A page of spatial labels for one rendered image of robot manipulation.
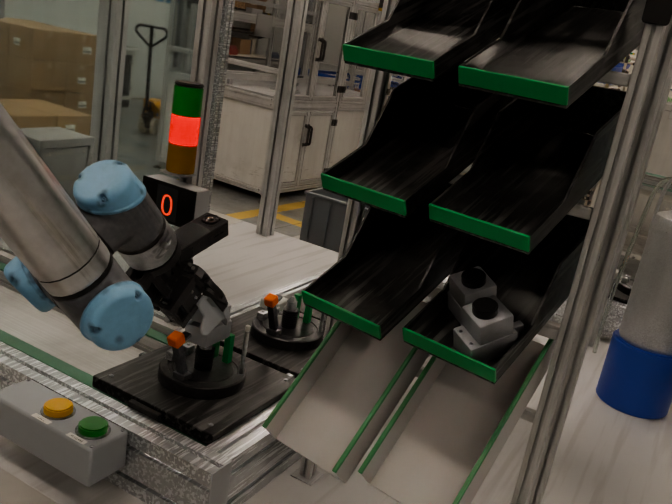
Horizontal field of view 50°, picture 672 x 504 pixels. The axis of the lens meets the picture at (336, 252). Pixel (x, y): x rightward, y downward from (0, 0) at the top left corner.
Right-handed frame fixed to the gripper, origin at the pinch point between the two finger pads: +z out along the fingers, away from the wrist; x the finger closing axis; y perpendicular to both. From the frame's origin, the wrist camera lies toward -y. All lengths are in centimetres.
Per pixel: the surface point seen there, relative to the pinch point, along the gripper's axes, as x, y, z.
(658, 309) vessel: 60, -53, 49
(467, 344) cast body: 43.6, -2.4, -16.1
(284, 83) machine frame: -61, -95, 54
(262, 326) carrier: -3.2, -8.1, 21.6
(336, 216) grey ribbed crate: -75, -112, 150
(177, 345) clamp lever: 0.9, 8.6, -4.0
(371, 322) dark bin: 31.5, -0.9, -15.8
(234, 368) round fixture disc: 3.6, 4.7, 9.4
